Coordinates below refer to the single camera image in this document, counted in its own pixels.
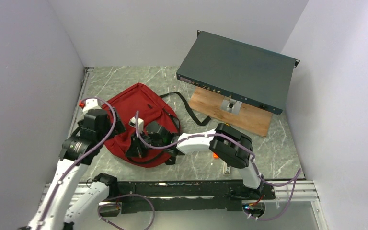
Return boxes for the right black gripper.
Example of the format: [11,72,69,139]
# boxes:
[125,130,165,159]

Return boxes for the red student backpack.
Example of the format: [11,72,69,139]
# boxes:
[105,83,182,168]

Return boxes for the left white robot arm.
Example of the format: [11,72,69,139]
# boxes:
[22,106,126,230]

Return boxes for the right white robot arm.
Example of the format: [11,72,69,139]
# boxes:
[125,118,267,199]

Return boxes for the wooden board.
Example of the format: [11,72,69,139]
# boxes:
[188,88,272,137]

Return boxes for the dark teal rack server box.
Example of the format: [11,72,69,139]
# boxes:
[176,31,299,115]

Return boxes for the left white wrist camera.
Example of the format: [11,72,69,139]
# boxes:
[78,98,101,115]

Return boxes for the silver metal bracket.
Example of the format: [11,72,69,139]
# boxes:
[220,97,242,115]

